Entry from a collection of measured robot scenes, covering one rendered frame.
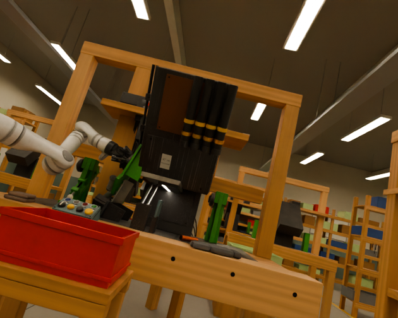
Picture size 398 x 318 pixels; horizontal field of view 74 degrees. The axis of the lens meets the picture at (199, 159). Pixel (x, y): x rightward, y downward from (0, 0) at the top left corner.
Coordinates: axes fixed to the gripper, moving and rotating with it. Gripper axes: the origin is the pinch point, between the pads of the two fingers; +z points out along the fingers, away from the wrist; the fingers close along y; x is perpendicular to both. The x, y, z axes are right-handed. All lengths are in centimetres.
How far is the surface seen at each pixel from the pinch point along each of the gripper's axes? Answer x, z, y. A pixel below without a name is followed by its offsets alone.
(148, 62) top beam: -27, -34, 62
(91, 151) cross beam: 28.0, -35.5, 19.3
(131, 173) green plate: -3.8, 6.8, -12.2
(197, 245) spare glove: -12, 48, -37
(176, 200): 7.8, 30.3, -1.6
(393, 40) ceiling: -106, 191, 462
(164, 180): -19.5, 24.8, -22.8
